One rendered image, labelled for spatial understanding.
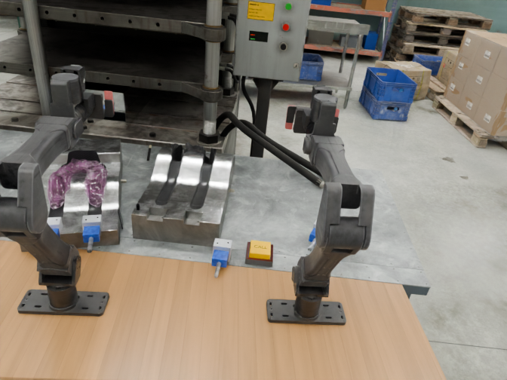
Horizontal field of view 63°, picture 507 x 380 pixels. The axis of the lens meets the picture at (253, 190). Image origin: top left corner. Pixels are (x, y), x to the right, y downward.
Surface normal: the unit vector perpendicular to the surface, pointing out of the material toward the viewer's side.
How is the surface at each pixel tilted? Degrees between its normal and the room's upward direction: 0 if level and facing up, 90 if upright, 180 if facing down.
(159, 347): 0
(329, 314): 0
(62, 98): 89
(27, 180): 64
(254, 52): 90
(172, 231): 90
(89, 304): 0
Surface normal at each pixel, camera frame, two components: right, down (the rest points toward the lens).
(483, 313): 0.09, -0.85
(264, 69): -0.06, 0.52
